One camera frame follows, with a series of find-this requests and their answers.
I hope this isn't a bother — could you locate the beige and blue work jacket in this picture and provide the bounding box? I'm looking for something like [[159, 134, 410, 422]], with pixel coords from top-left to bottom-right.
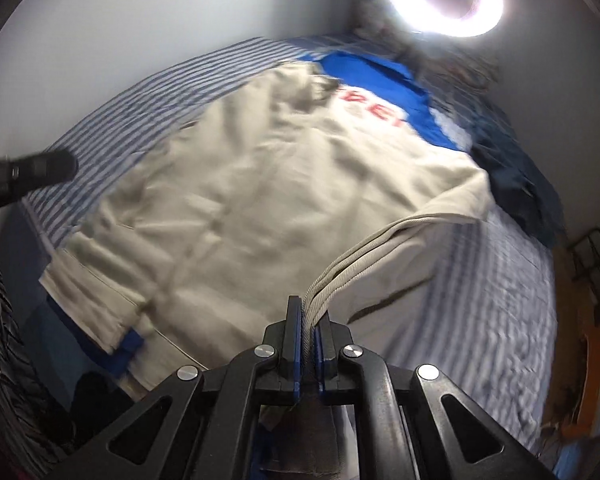
[[41, 61, 492, 404]]

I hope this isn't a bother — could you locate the dark blue folded garment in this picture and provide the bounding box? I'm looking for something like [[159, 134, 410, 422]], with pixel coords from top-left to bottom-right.
[[469, 115, 565, 249]]

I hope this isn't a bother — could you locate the folded floral quilt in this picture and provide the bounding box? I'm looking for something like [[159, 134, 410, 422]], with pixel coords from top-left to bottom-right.
[[351, 0, 501, 93]]

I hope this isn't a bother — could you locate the blue striped bed sheet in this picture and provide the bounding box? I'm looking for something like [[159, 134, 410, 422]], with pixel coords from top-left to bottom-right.
[[21, 34, 557, 448]]

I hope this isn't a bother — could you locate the black clothes rack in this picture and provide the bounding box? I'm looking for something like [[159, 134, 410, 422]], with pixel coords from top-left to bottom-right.
[[567, 226, 600, 324]]

